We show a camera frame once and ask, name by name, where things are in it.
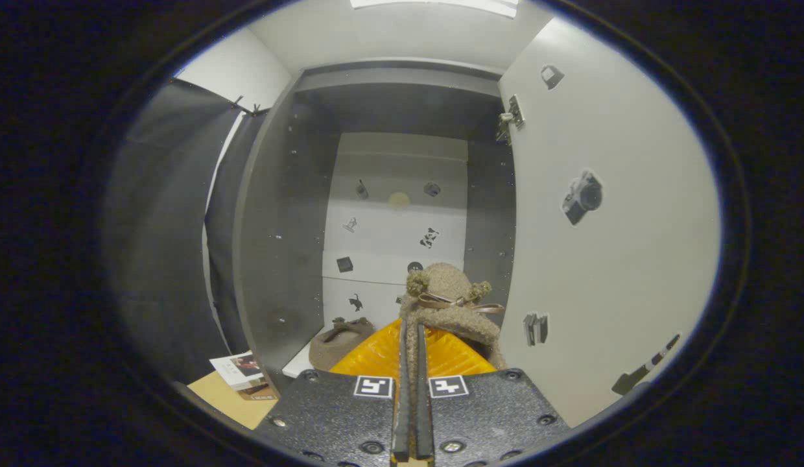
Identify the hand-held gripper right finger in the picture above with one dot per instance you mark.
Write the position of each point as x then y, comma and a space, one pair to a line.
423, 415

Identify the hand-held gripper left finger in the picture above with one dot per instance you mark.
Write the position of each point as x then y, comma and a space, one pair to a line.
402, 415

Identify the brown fluffy shoe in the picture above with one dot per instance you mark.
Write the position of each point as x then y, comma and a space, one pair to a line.
450, 285
334, 347

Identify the grey shoe cabinet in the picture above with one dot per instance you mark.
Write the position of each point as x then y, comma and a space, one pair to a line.
279, 227

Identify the printed booklet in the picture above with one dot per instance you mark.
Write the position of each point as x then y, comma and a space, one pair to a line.
236, 370

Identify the black backdrop cloth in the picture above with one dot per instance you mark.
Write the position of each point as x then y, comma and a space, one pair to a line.
162, 246

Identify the long ceiling light panel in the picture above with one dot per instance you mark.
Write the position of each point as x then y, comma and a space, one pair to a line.
441, 5

